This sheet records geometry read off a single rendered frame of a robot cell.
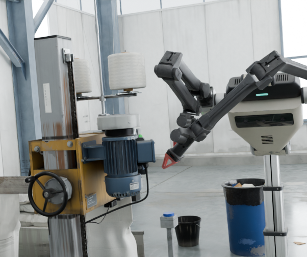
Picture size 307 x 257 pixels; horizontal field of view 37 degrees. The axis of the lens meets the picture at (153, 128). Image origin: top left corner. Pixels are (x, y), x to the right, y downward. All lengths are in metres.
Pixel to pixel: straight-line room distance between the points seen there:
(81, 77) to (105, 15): 9.02
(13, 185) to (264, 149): 1.39
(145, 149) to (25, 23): 6.50
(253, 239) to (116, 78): 2.76
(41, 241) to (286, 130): 1.62
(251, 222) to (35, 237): 2.09
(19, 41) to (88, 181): 6.45
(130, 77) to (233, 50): 8.37
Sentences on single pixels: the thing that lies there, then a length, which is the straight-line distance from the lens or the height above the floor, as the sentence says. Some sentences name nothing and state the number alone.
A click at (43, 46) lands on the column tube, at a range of 1.97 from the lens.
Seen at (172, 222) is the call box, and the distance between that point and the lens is 2.55.
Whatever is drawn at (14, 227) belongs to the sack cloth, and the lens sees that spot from 2.72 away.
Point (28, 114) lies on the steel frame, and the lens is 8.16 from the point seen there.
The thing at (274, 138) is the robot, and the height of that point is 1.23.
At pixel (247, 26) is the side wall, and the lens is 10.31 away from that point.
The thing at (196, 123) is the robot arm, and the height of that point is 1.35.
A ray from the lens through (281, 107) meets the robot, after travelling 2.43.
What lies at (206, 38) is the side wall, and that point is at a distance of 10.46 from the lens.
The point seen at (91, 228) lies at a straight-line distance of 2.42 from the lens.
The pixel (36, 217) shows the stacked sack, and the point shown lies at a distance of 5.11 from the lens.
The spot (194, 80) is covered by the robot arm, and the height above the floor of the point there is 1.56.
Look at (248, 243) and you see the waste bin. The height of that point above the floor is 0.12.
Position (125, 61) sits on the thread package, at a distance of 2.00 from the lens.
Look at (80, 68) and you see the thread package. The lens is 2.14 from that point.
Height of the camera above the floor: 1.45
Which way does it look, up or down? 3 degrees down
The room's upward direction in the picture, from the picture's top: 4 degrees counter-clockwise
